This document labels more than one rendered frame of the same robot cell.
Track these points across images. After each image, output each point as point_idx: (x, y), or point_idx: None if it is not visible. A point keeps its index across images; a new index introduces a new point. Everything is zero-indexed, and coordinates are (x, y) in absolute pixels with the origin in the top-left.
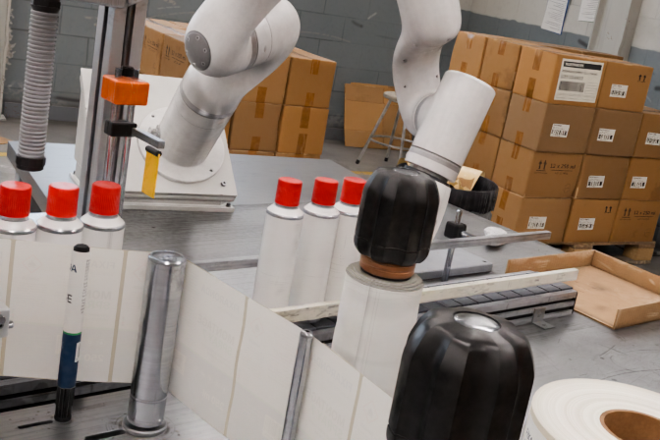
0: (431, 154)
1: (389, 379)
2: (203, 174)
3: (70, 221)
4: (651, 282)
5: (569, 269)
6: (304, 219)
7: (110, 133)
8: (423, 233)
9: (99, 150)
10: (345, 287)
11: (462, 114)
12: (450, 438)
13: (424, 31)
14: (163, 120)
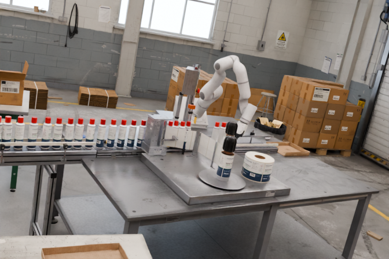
0: (243, 118)
1: None
2: (201, 119)
3: (183, 126)
4: (300, 149)
5: (276, 143)
6: (220, 129)
7: (189, 113)
8: (235, 130)
9: (186, 115)
10: (223, 138)
11: (250, 111)
12: (227, 147)
13: (243, 96)
14: None
